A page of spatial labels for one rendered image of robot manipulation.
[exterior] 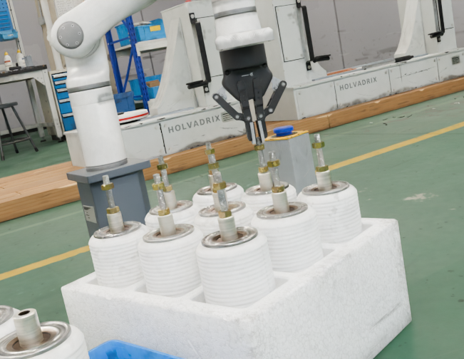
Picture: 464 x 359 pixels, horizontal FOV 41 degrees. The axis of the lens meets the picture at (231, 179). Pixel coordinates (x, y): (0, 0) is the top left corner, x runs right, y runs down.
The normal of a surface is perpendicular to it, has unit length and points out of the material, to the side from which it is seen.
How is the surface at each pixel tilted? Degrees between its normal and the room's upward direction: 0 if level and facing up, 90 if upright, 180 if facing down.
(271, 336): 90
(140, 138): 90
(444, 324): 0
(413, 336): 0
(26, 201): 90
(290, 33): 90
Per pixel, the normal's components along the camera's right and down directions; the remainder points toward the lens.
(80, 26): 0.05, 0.19
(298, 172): 0.74, -0.01
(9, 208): 0.54, 0.06
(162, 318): -0.64, 0.26
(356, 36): -0.83, 0.25
